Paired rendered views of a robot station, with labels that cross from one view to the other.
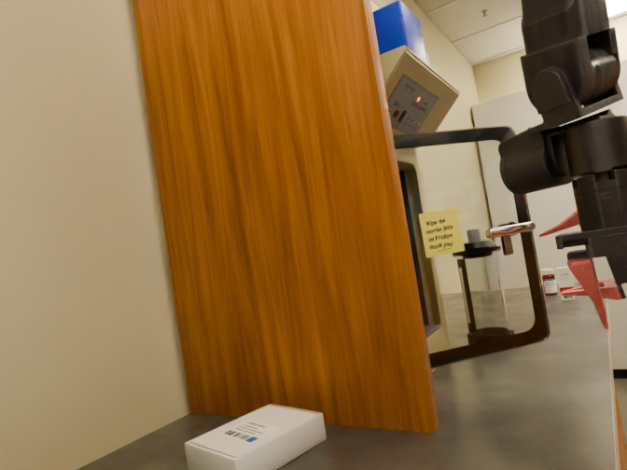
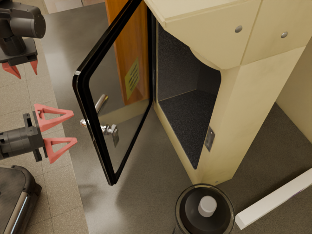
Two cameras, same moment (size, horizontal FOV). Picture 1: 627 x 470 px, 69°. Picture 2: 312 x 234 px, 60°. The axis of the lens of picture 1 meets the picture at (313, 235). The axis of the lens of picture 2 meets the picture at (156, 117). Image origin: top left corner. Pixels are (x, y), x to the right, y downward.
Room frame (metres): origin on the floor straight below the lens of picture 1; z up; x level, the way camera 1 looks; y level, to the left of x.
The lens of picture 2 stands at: (1.08, -0.54, 1.66)
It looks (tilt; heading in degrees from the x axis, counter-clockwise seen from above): 54 degrees down; 125
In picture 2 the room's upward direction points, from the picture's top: straight up
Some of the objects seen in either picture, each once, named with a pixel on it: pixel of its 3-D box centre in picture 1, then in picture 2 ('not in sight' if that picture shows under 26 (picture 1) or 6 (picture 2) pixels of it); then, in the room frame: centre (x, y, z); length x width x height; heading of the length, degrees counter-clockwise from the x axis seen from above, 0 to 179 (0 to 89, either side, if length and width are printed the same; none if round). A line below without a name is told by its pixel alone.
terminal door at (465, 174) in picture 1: (459, 242); (127, 95); (0.80, -0.25, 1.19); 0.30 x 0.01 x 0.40; 106
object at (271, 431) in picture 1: (257, 440); not in sight; (0.66, 0.12, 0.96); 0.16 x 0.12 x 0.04; 137
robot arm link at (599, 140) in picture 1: (592, 150); (3, 22); (0.46, -0.29, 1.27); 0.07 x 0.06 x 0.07; 27
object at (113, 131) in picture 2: not in sight; (113, 136); (0.84, -0.35, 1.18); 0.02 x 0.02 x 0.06; 16
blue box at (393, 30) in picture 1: (388, 46); not in sight; (0.79, -0.18, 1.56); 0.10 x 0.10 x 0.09; 58
